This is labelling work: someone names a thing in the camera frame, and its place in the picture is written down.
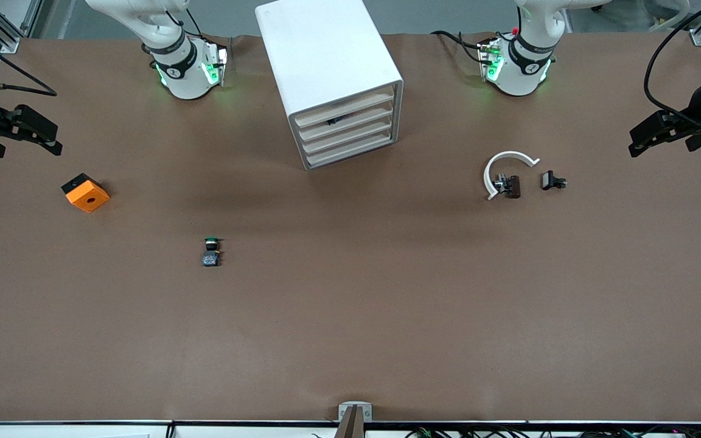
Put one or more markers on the small black clip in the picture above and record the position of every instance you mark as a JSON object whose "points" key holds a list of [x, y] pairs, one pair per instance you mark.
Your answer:
{"points": [[549, 180]]}

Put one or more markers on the white table edge rail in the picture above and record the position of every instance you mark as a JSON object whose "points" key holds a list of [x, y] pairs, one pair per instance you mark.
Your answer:
{"points": [[83, 431]]}

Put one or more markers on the small brown black component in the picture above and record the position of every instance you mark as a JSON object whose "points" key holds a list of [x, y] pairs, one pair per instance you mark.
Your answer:
{"points": [[512, 186]]}

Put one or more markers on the green push button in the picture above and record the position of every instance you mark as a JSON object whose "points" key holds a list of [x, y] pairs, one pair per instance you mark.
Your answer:
{"points": [[211, 260]]}

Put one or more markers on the white curved plastic part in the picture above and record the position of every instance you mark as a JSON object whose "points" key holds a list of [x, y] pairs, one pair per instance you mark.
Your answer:
{"points": [[510, 154]]}

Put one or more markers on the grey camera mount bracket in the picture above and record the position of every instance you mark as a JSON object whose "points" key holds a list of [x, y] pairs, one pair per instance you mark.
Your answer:
{"points": [[355, 420]]}

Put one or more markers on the small black part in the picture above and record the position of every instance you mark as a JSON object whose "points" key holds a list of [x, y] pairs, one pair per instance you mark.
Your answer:
{"points": [[334, 121]]}

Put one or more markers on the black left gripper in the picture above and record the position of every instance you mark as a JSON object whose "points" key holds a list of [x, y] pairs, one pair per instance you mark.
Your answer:
{"points": [[700, 101]]}

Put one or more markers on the orange box with black base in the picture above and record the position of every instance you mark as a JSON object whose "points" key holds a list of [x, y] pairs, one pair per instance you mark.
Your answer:
{"points": [[89, 198]]}

